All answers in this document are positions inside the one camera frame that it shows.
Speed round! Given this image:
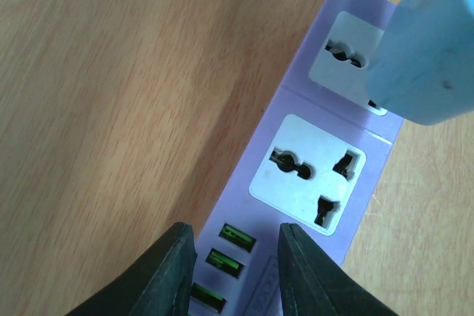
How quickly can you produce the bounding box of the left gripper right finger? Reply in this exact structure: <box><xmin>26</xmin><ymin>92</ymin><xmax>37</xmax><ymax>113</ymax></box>
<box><xmin>278</xmin><ymin>223</ymin><xmax>395</xmax><ymax>316</ymax></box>

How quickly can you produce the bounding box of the blue charger plug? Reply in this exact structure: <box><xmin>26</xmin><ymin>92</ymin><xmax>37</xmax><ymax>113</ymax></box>
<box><xmin>366</xmin><ymin>0</ymin><xmax>473</xmax><ymax>125</ymax></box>

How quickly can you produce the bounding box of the purple power strip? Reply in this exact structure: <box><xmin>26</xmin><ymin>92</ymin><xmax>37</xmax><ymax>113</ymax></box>
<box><xmin>189</xmin><ymin>0</ymin><xmax>403</xmax><ymax>315</ymax></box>

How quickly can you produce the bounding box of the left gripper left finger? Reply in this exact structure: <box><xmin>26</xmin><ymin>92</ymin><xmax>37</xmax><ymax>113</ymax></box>
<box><xmin>68</xmin><ymin>222</ymin><xmax>197</xmax><ymax>316</ymax></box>

